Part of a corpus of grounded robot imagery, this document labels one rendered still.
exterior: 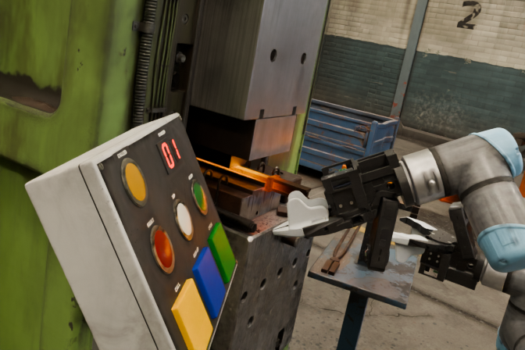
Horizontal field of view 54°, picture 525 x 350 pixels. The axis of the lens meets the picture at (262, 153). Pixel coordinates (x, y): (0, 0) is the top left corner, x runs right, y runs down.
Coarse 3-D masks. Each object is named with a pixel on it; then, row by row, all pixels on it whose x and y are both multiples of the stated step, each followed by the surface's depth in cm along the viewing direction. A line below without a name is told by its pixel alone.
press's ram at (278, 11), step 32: (224, 0) 106; (256, 0) 102; (288, 0) 109; (320, 0) 122; (224, 32) 107; (256, 32) 103; (288, 32) 113; (320, 32) 127; (224, 64) 108; (256, 64) 105; (288, 64) 117; (192, 96) 113; (224, 96) 109; (256, 96) 109; (288, 96) 122
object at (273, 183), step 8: (232, 168) 129; (240, 168) 129; (248, 176) 127; (256, 176) 126; (264, 176) 126; (272, 176) 125; (272, 184) 124; (280, 184) 124; (288, 184) 122; (296, 184) 122; (280, 192) 123; (288, 192) 123; (304, 192) 121
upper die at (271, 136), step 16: (192, 112) 120; (208, 112) 117; (192, 128) 120; (208, 128) 118; (224, 128) 116; (240, 128) 113; (256, 128) 112; (272, 128) 119; (288, 128) 126; (208, 144) 118; (224, 144) 116; (240, 144) 114; (256, 144) 114; (272, 144) 121; (288, 144) 129
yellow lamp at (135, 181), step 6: (126, 168) 57; (132, 168) 58; (126, 174) 56; (132, 174) 57; (138, 174) 59; (132, 180) 57; (138, 180) 58; (132, 186) 56; (138, 186) 58; (144, 186) 59; (132, 192) 56; (138, 192) 57; (144, 192) 59; (138, 198) 57
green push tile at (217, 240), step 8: (216, 224) 82; (216, 232) 79; (208, 240) 76; (216, 240) 78; (224, 240) 82; (216, 248) 77; (224, 248) 81; (216, 256) 77; (224, 256) 79; (232, 256) 83; (224, 264) 78; (232, 264) 82; (224, 272) 77; (224, 280) 77
